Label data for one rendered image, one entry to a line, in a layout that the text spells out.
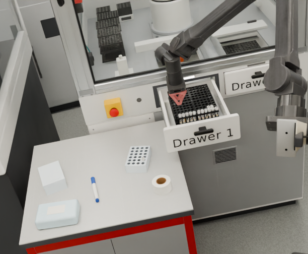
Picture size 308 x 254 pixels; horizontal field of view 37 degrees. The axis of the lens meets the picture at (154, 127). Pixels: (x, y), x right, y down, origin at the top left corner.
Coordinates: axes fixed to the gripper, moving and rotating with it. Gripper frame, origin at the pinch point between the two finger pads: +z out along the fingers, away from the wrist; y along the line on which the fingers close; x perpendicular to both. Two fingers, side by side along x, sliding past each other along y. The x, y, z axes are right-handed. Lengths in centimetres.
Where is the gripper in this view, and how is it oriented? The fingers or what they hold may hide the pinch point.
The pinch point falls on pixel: (178, 101)
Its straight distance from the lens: 182.3
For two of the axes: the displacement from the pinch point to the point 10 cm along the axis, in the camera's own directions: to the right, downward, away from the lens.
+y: -0.9, -6.2, 7.8
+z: 1.6, 7.7, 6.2
